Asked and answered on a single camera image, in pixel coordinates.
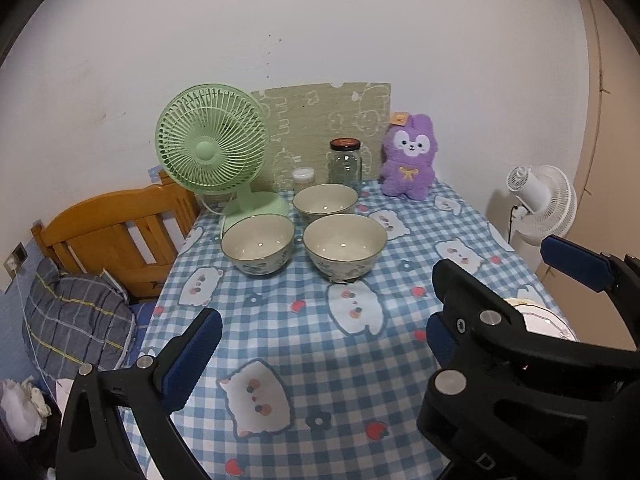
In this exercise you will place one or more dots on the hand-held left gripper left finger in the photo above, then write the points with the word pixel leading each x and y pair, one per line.
pixel 192 355

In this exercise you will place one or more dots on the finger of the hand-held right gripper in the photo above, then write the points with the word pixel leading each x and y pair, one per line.
pixel 575 262
pixel 475 300

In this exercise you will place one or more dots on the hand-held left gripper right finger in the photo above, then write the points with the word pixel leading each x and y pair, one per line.
pixel 440 342

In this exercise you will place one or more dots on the round yellow floral plate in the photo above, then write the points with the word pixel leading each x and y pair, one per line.
pixel 517 302

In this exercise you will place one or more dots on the beige floral ceramic bowl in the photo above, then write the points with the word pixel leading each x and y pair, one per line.
pixel 257 240
pixel 345 242
pixel 325 200

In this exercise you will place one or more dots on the blue bed sheet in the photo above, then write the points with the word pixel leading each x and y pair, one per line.
pixel 142 317

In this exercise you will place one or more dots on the white fan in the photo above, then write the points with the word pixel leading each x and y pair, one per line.
pixel 550 205

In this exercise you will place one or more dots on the blue checkered tablecloth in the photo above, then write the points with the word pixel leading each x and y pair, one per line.
pixel 350 385

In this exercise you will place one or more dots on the beige door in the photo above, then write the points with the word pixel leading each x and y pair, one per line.
pixel 615 160

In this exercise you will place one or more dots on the grey plaid pillow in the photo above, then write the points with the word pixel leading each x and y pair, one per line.
pixel 75 320

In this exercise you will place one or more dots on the pale pink garment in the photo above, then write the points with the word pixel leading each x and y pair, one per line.
pixel 64 389

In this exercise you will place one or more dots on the purple plush toy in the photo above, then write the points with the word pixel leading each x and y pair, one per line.
pixel 407 180

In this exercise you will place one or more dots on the wooden bed headboard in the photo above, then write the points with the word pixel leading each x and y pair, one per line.
pixel 100 220

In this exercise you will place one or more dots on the white crumpled cloth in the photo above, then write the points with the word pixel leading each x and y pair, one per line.
pixel 20 407

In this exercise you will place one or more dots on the glass jar with black lid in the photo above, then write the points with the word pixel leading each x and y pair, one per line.
pixel 345 170

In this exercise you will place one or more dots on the green desk fan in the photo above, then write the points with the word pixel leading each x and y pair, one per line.
pixel 205 147

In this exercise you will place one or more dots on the clear cotton swab box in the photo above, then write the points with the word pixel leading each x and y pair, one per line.
pixel 303 176

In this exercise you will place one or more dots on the green cartoon-print mat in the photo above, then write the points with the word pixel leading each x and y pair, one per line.
pixel 310 110

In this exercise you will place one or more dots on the dark wall switch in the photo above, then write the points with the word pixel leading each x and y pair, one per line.
pixel 20 251

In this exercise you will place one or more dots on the white wall socket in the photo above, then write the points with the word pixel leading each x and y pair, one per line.
pixel 11 263

